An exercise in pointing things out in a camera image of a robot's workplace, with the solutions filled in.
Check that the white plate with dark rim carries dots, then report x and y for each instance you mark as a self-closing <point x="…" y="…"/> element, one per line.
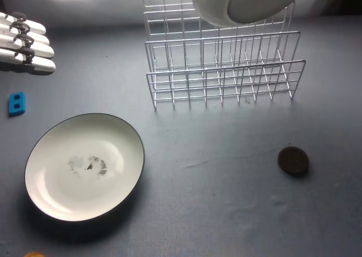
<point x="85" y="169"/>

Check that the white plate with barcode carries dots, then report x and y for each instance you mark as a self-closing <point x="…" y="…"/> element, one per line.
<point x="215" y="2"/>

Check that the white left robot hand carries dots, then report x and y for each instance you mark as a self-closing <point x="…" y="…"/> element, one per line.
<point x="17" y="42"/>

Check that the blue block with holes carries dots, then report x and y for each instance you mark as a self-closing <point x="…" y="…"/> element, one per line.
<point x="17" y="104"/>

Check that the brown round cookie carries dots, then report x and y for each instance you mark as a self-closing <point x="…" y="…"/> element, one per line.
<point x="293" y="160"/>

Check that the orange swirl cookie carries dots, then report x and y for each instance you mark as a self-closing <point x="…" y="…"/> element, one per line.
<point x="34" y="254"/>

